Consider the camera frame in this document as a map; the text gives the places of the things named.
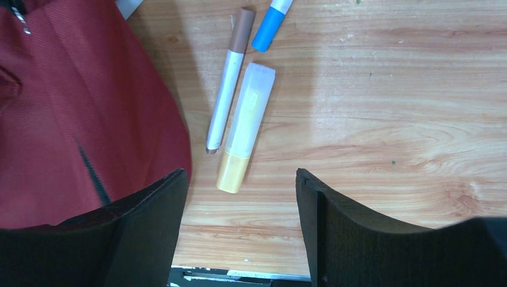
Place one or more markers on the red backpack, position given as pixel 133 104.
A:
pixel 85 117

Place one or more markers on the purple capped white marker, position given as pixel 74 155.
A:
pixel 127 7

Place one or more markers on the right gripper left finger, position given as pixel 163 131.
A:
pixel 129 242

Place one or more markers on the blue capped white marker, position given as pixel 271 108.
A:
pixel 270 24

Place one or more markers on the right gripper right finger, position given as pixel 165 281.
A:
pixel 349 244

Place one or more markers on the brown capped white marker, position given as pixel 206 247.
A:
pixel 233 62

